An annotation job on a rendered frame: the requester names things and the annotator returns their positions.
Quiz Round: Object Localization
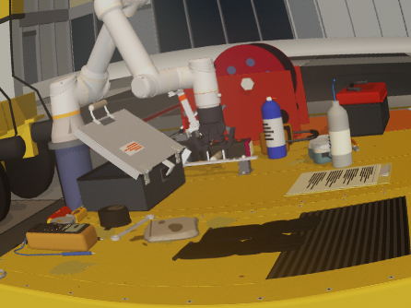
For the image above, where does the yellow vehicle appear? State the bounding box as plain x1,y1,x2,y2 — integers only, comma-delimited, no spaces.
0,0,56,223

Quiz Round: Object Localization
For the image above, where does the black toolbox with red lid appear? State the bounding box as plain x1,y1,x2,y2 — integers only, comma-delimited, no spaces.
335,79,391,138

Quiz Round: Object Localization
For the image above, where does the white aircraft wing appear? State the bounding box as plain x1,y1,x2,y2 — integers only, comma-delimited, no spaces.
29,37,411,98

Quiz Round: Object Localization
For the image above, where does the white stay bar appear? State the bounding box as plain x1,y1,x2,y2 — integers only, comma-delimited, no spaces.
160,158,177,176

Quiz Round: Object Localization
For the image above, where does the tan lid handle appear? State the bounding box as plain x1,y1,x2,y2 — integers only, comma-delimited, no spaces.
88,99,116,125

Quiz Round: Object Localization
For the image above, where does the dark grey battery box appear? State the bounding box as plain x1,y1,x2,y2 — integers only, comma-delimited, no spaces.
76,149,187,212

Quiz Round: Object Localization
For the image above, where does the light grey tray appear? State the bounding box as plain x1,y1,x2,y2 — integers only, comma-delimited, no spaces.
183,155,259,176

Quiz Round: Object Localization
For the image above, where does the orange padlock with black loop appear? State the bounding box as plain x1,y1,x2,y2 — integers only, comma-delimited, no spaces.
258,123,320,156

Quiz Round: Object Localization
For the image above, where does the stained beige rag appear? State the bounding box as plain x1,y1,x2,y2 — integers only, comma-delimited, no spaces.
143,216,201,243

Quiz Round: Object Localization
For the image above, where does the dark hangar window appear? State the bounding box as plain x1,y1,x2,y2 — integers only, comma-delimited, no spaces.
151,0,296,54

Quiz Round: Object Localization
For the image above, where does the red cable reel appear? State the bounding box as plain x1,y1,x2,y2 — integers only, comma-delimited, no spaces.
212,42,311,143

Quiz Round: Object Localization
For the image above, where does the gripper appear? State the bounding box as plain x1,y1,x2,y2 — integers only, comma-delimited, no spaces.
195,105,231,155

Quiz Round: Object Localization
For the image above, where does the blue and white spray can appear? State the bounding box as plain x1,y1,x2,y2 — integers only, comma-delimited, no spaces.
260,95,288,160

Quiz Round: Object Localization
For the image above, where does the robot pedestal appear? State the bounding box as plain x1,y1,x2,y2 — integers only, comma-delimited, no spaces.
47,139,95,212

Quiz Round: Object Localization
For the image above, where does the blue probe lead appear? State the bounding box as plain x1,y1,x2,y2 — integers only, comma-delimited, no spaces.
13,237,97,257

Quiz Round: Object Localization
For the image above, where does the red and yellow clamp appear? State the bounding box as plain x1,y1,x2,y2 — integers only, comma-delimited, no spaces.
46,205,88,225

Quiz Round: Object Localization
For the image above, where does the grey and cream bottle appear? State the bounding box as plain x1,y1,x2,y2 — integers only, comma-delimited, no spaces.
326,77,354,169

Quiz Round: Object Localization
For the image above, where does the teal tape roll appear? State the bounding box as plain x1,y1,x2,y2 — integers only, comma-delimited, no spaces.
307,134,334,166

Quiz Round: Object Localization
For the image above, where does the black ribbed mat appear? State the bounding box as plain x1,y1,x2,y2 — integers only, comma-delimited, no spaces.
264,195,411,280

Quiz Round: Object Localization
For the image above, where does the black tape roll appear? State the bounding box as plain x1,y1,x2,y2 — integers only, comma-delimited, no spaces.
97,204,133,230

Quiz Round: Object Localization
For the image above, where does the grey shelf unit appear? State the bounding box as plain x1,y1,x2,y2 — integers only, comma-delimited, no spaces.
18,0,98,85

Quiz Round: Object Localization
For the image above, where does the red and white brake lever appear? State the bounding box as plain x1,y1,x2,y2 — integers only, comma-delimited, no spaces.
167,89,201,137

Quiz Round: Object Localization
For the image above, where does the cream clipboard with paper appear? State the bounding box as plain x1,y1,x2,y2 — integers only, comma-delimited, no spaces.
284,162,393,197

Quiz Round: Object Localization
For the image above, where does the silver wrench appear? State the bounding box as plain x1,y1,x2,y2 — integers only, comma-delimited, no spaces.
110,214,156,243

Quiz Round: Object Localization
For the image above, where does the orange multimeter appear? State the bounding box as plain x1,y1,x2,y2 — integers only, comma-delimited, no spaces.
25,221,99,253

